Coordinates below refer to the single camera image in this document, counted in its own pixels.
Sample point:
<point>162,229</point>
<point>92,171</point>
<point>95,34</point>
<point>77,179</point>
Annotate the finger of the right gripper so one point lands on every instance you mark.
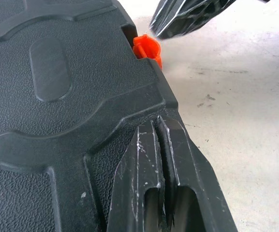
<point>165,17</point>
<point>197,17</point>

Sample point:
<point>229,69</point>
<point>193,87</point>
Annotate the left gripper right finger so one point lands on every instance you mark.
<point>192,188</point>

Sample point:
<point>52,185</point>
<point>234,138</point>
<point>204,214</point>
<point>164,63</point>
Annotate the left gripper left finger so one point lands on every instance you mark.
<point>134,183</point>

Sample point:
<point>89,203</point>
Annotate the black plastic tool case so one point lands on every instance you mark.
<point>57,116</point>

